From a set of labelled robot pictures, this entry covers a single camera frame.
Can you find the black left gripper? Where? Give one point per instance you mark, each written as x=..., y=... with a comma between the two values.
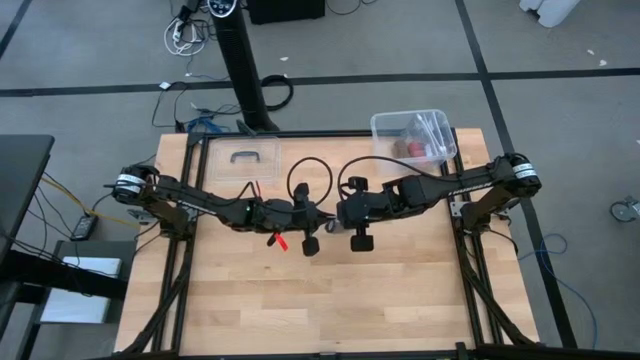
x=285, y=215

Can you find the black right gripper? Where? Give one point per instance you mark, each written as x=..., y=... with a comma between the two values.
x=365, y=207

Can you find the clear plastic bin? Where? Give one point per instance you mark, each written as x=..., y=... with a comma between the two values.
x=390, y=125

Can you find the clear bin lid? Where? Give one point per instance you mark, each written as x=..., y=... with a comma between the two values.
x=225, y=165

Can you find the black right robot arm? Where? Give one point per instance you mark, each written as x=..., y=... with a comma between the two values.
x=465, y=185

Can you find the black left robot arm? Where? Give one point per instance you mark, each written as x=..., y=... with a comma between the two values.
x=190, y=197

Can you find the brown roll object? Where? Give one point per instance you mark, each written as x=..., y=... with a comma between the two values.
x=400, y=148

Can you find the red tag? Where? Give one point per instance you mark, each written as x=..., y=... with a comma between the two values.
x=281, y=243

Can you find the red round object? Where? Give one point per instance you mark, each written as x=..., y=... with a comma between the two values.
x=416, y=149

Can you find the crinkled clear wrapper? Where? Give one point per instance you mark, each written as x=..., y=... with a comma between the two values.
x=432, y=132

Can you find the black tower fan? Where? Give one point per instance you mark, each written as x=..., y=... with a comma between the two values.
x=242, y=60

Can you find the white adapter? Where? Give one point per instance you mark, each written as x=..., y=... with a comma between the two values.
x=165, y=85

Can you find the black floor box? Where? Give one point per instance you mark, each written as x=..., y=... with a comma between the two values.
x=285, y=10

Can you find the black power brick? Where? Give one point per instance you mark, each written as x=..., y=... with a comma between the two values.
x=85, y=226

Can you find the white power strip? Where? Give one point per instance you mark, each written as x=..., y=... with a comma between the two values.
x=177, y=31

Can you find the grey caster wheel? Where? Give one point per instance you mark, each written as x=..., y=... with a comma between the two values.
x=622, y=211

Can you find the white panel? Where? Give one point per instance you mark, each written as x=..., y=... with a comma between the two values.
x=75, y=305

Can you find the black desk leg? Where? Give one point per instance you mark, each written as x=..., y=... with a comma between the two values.
x=60, y=275

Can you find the white foam object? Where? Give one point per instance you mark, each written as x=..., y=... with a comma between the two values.
x=550, y=10

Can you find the black desk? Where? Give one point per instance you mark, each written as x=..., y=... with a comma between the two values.
x=22, y=175

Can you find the grey metal bracket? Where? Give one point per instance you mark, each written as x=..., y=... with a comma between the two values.
x=455, y=209

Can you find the black table frame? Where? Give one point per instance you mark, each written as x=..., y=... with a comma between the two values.
x=290, y=134

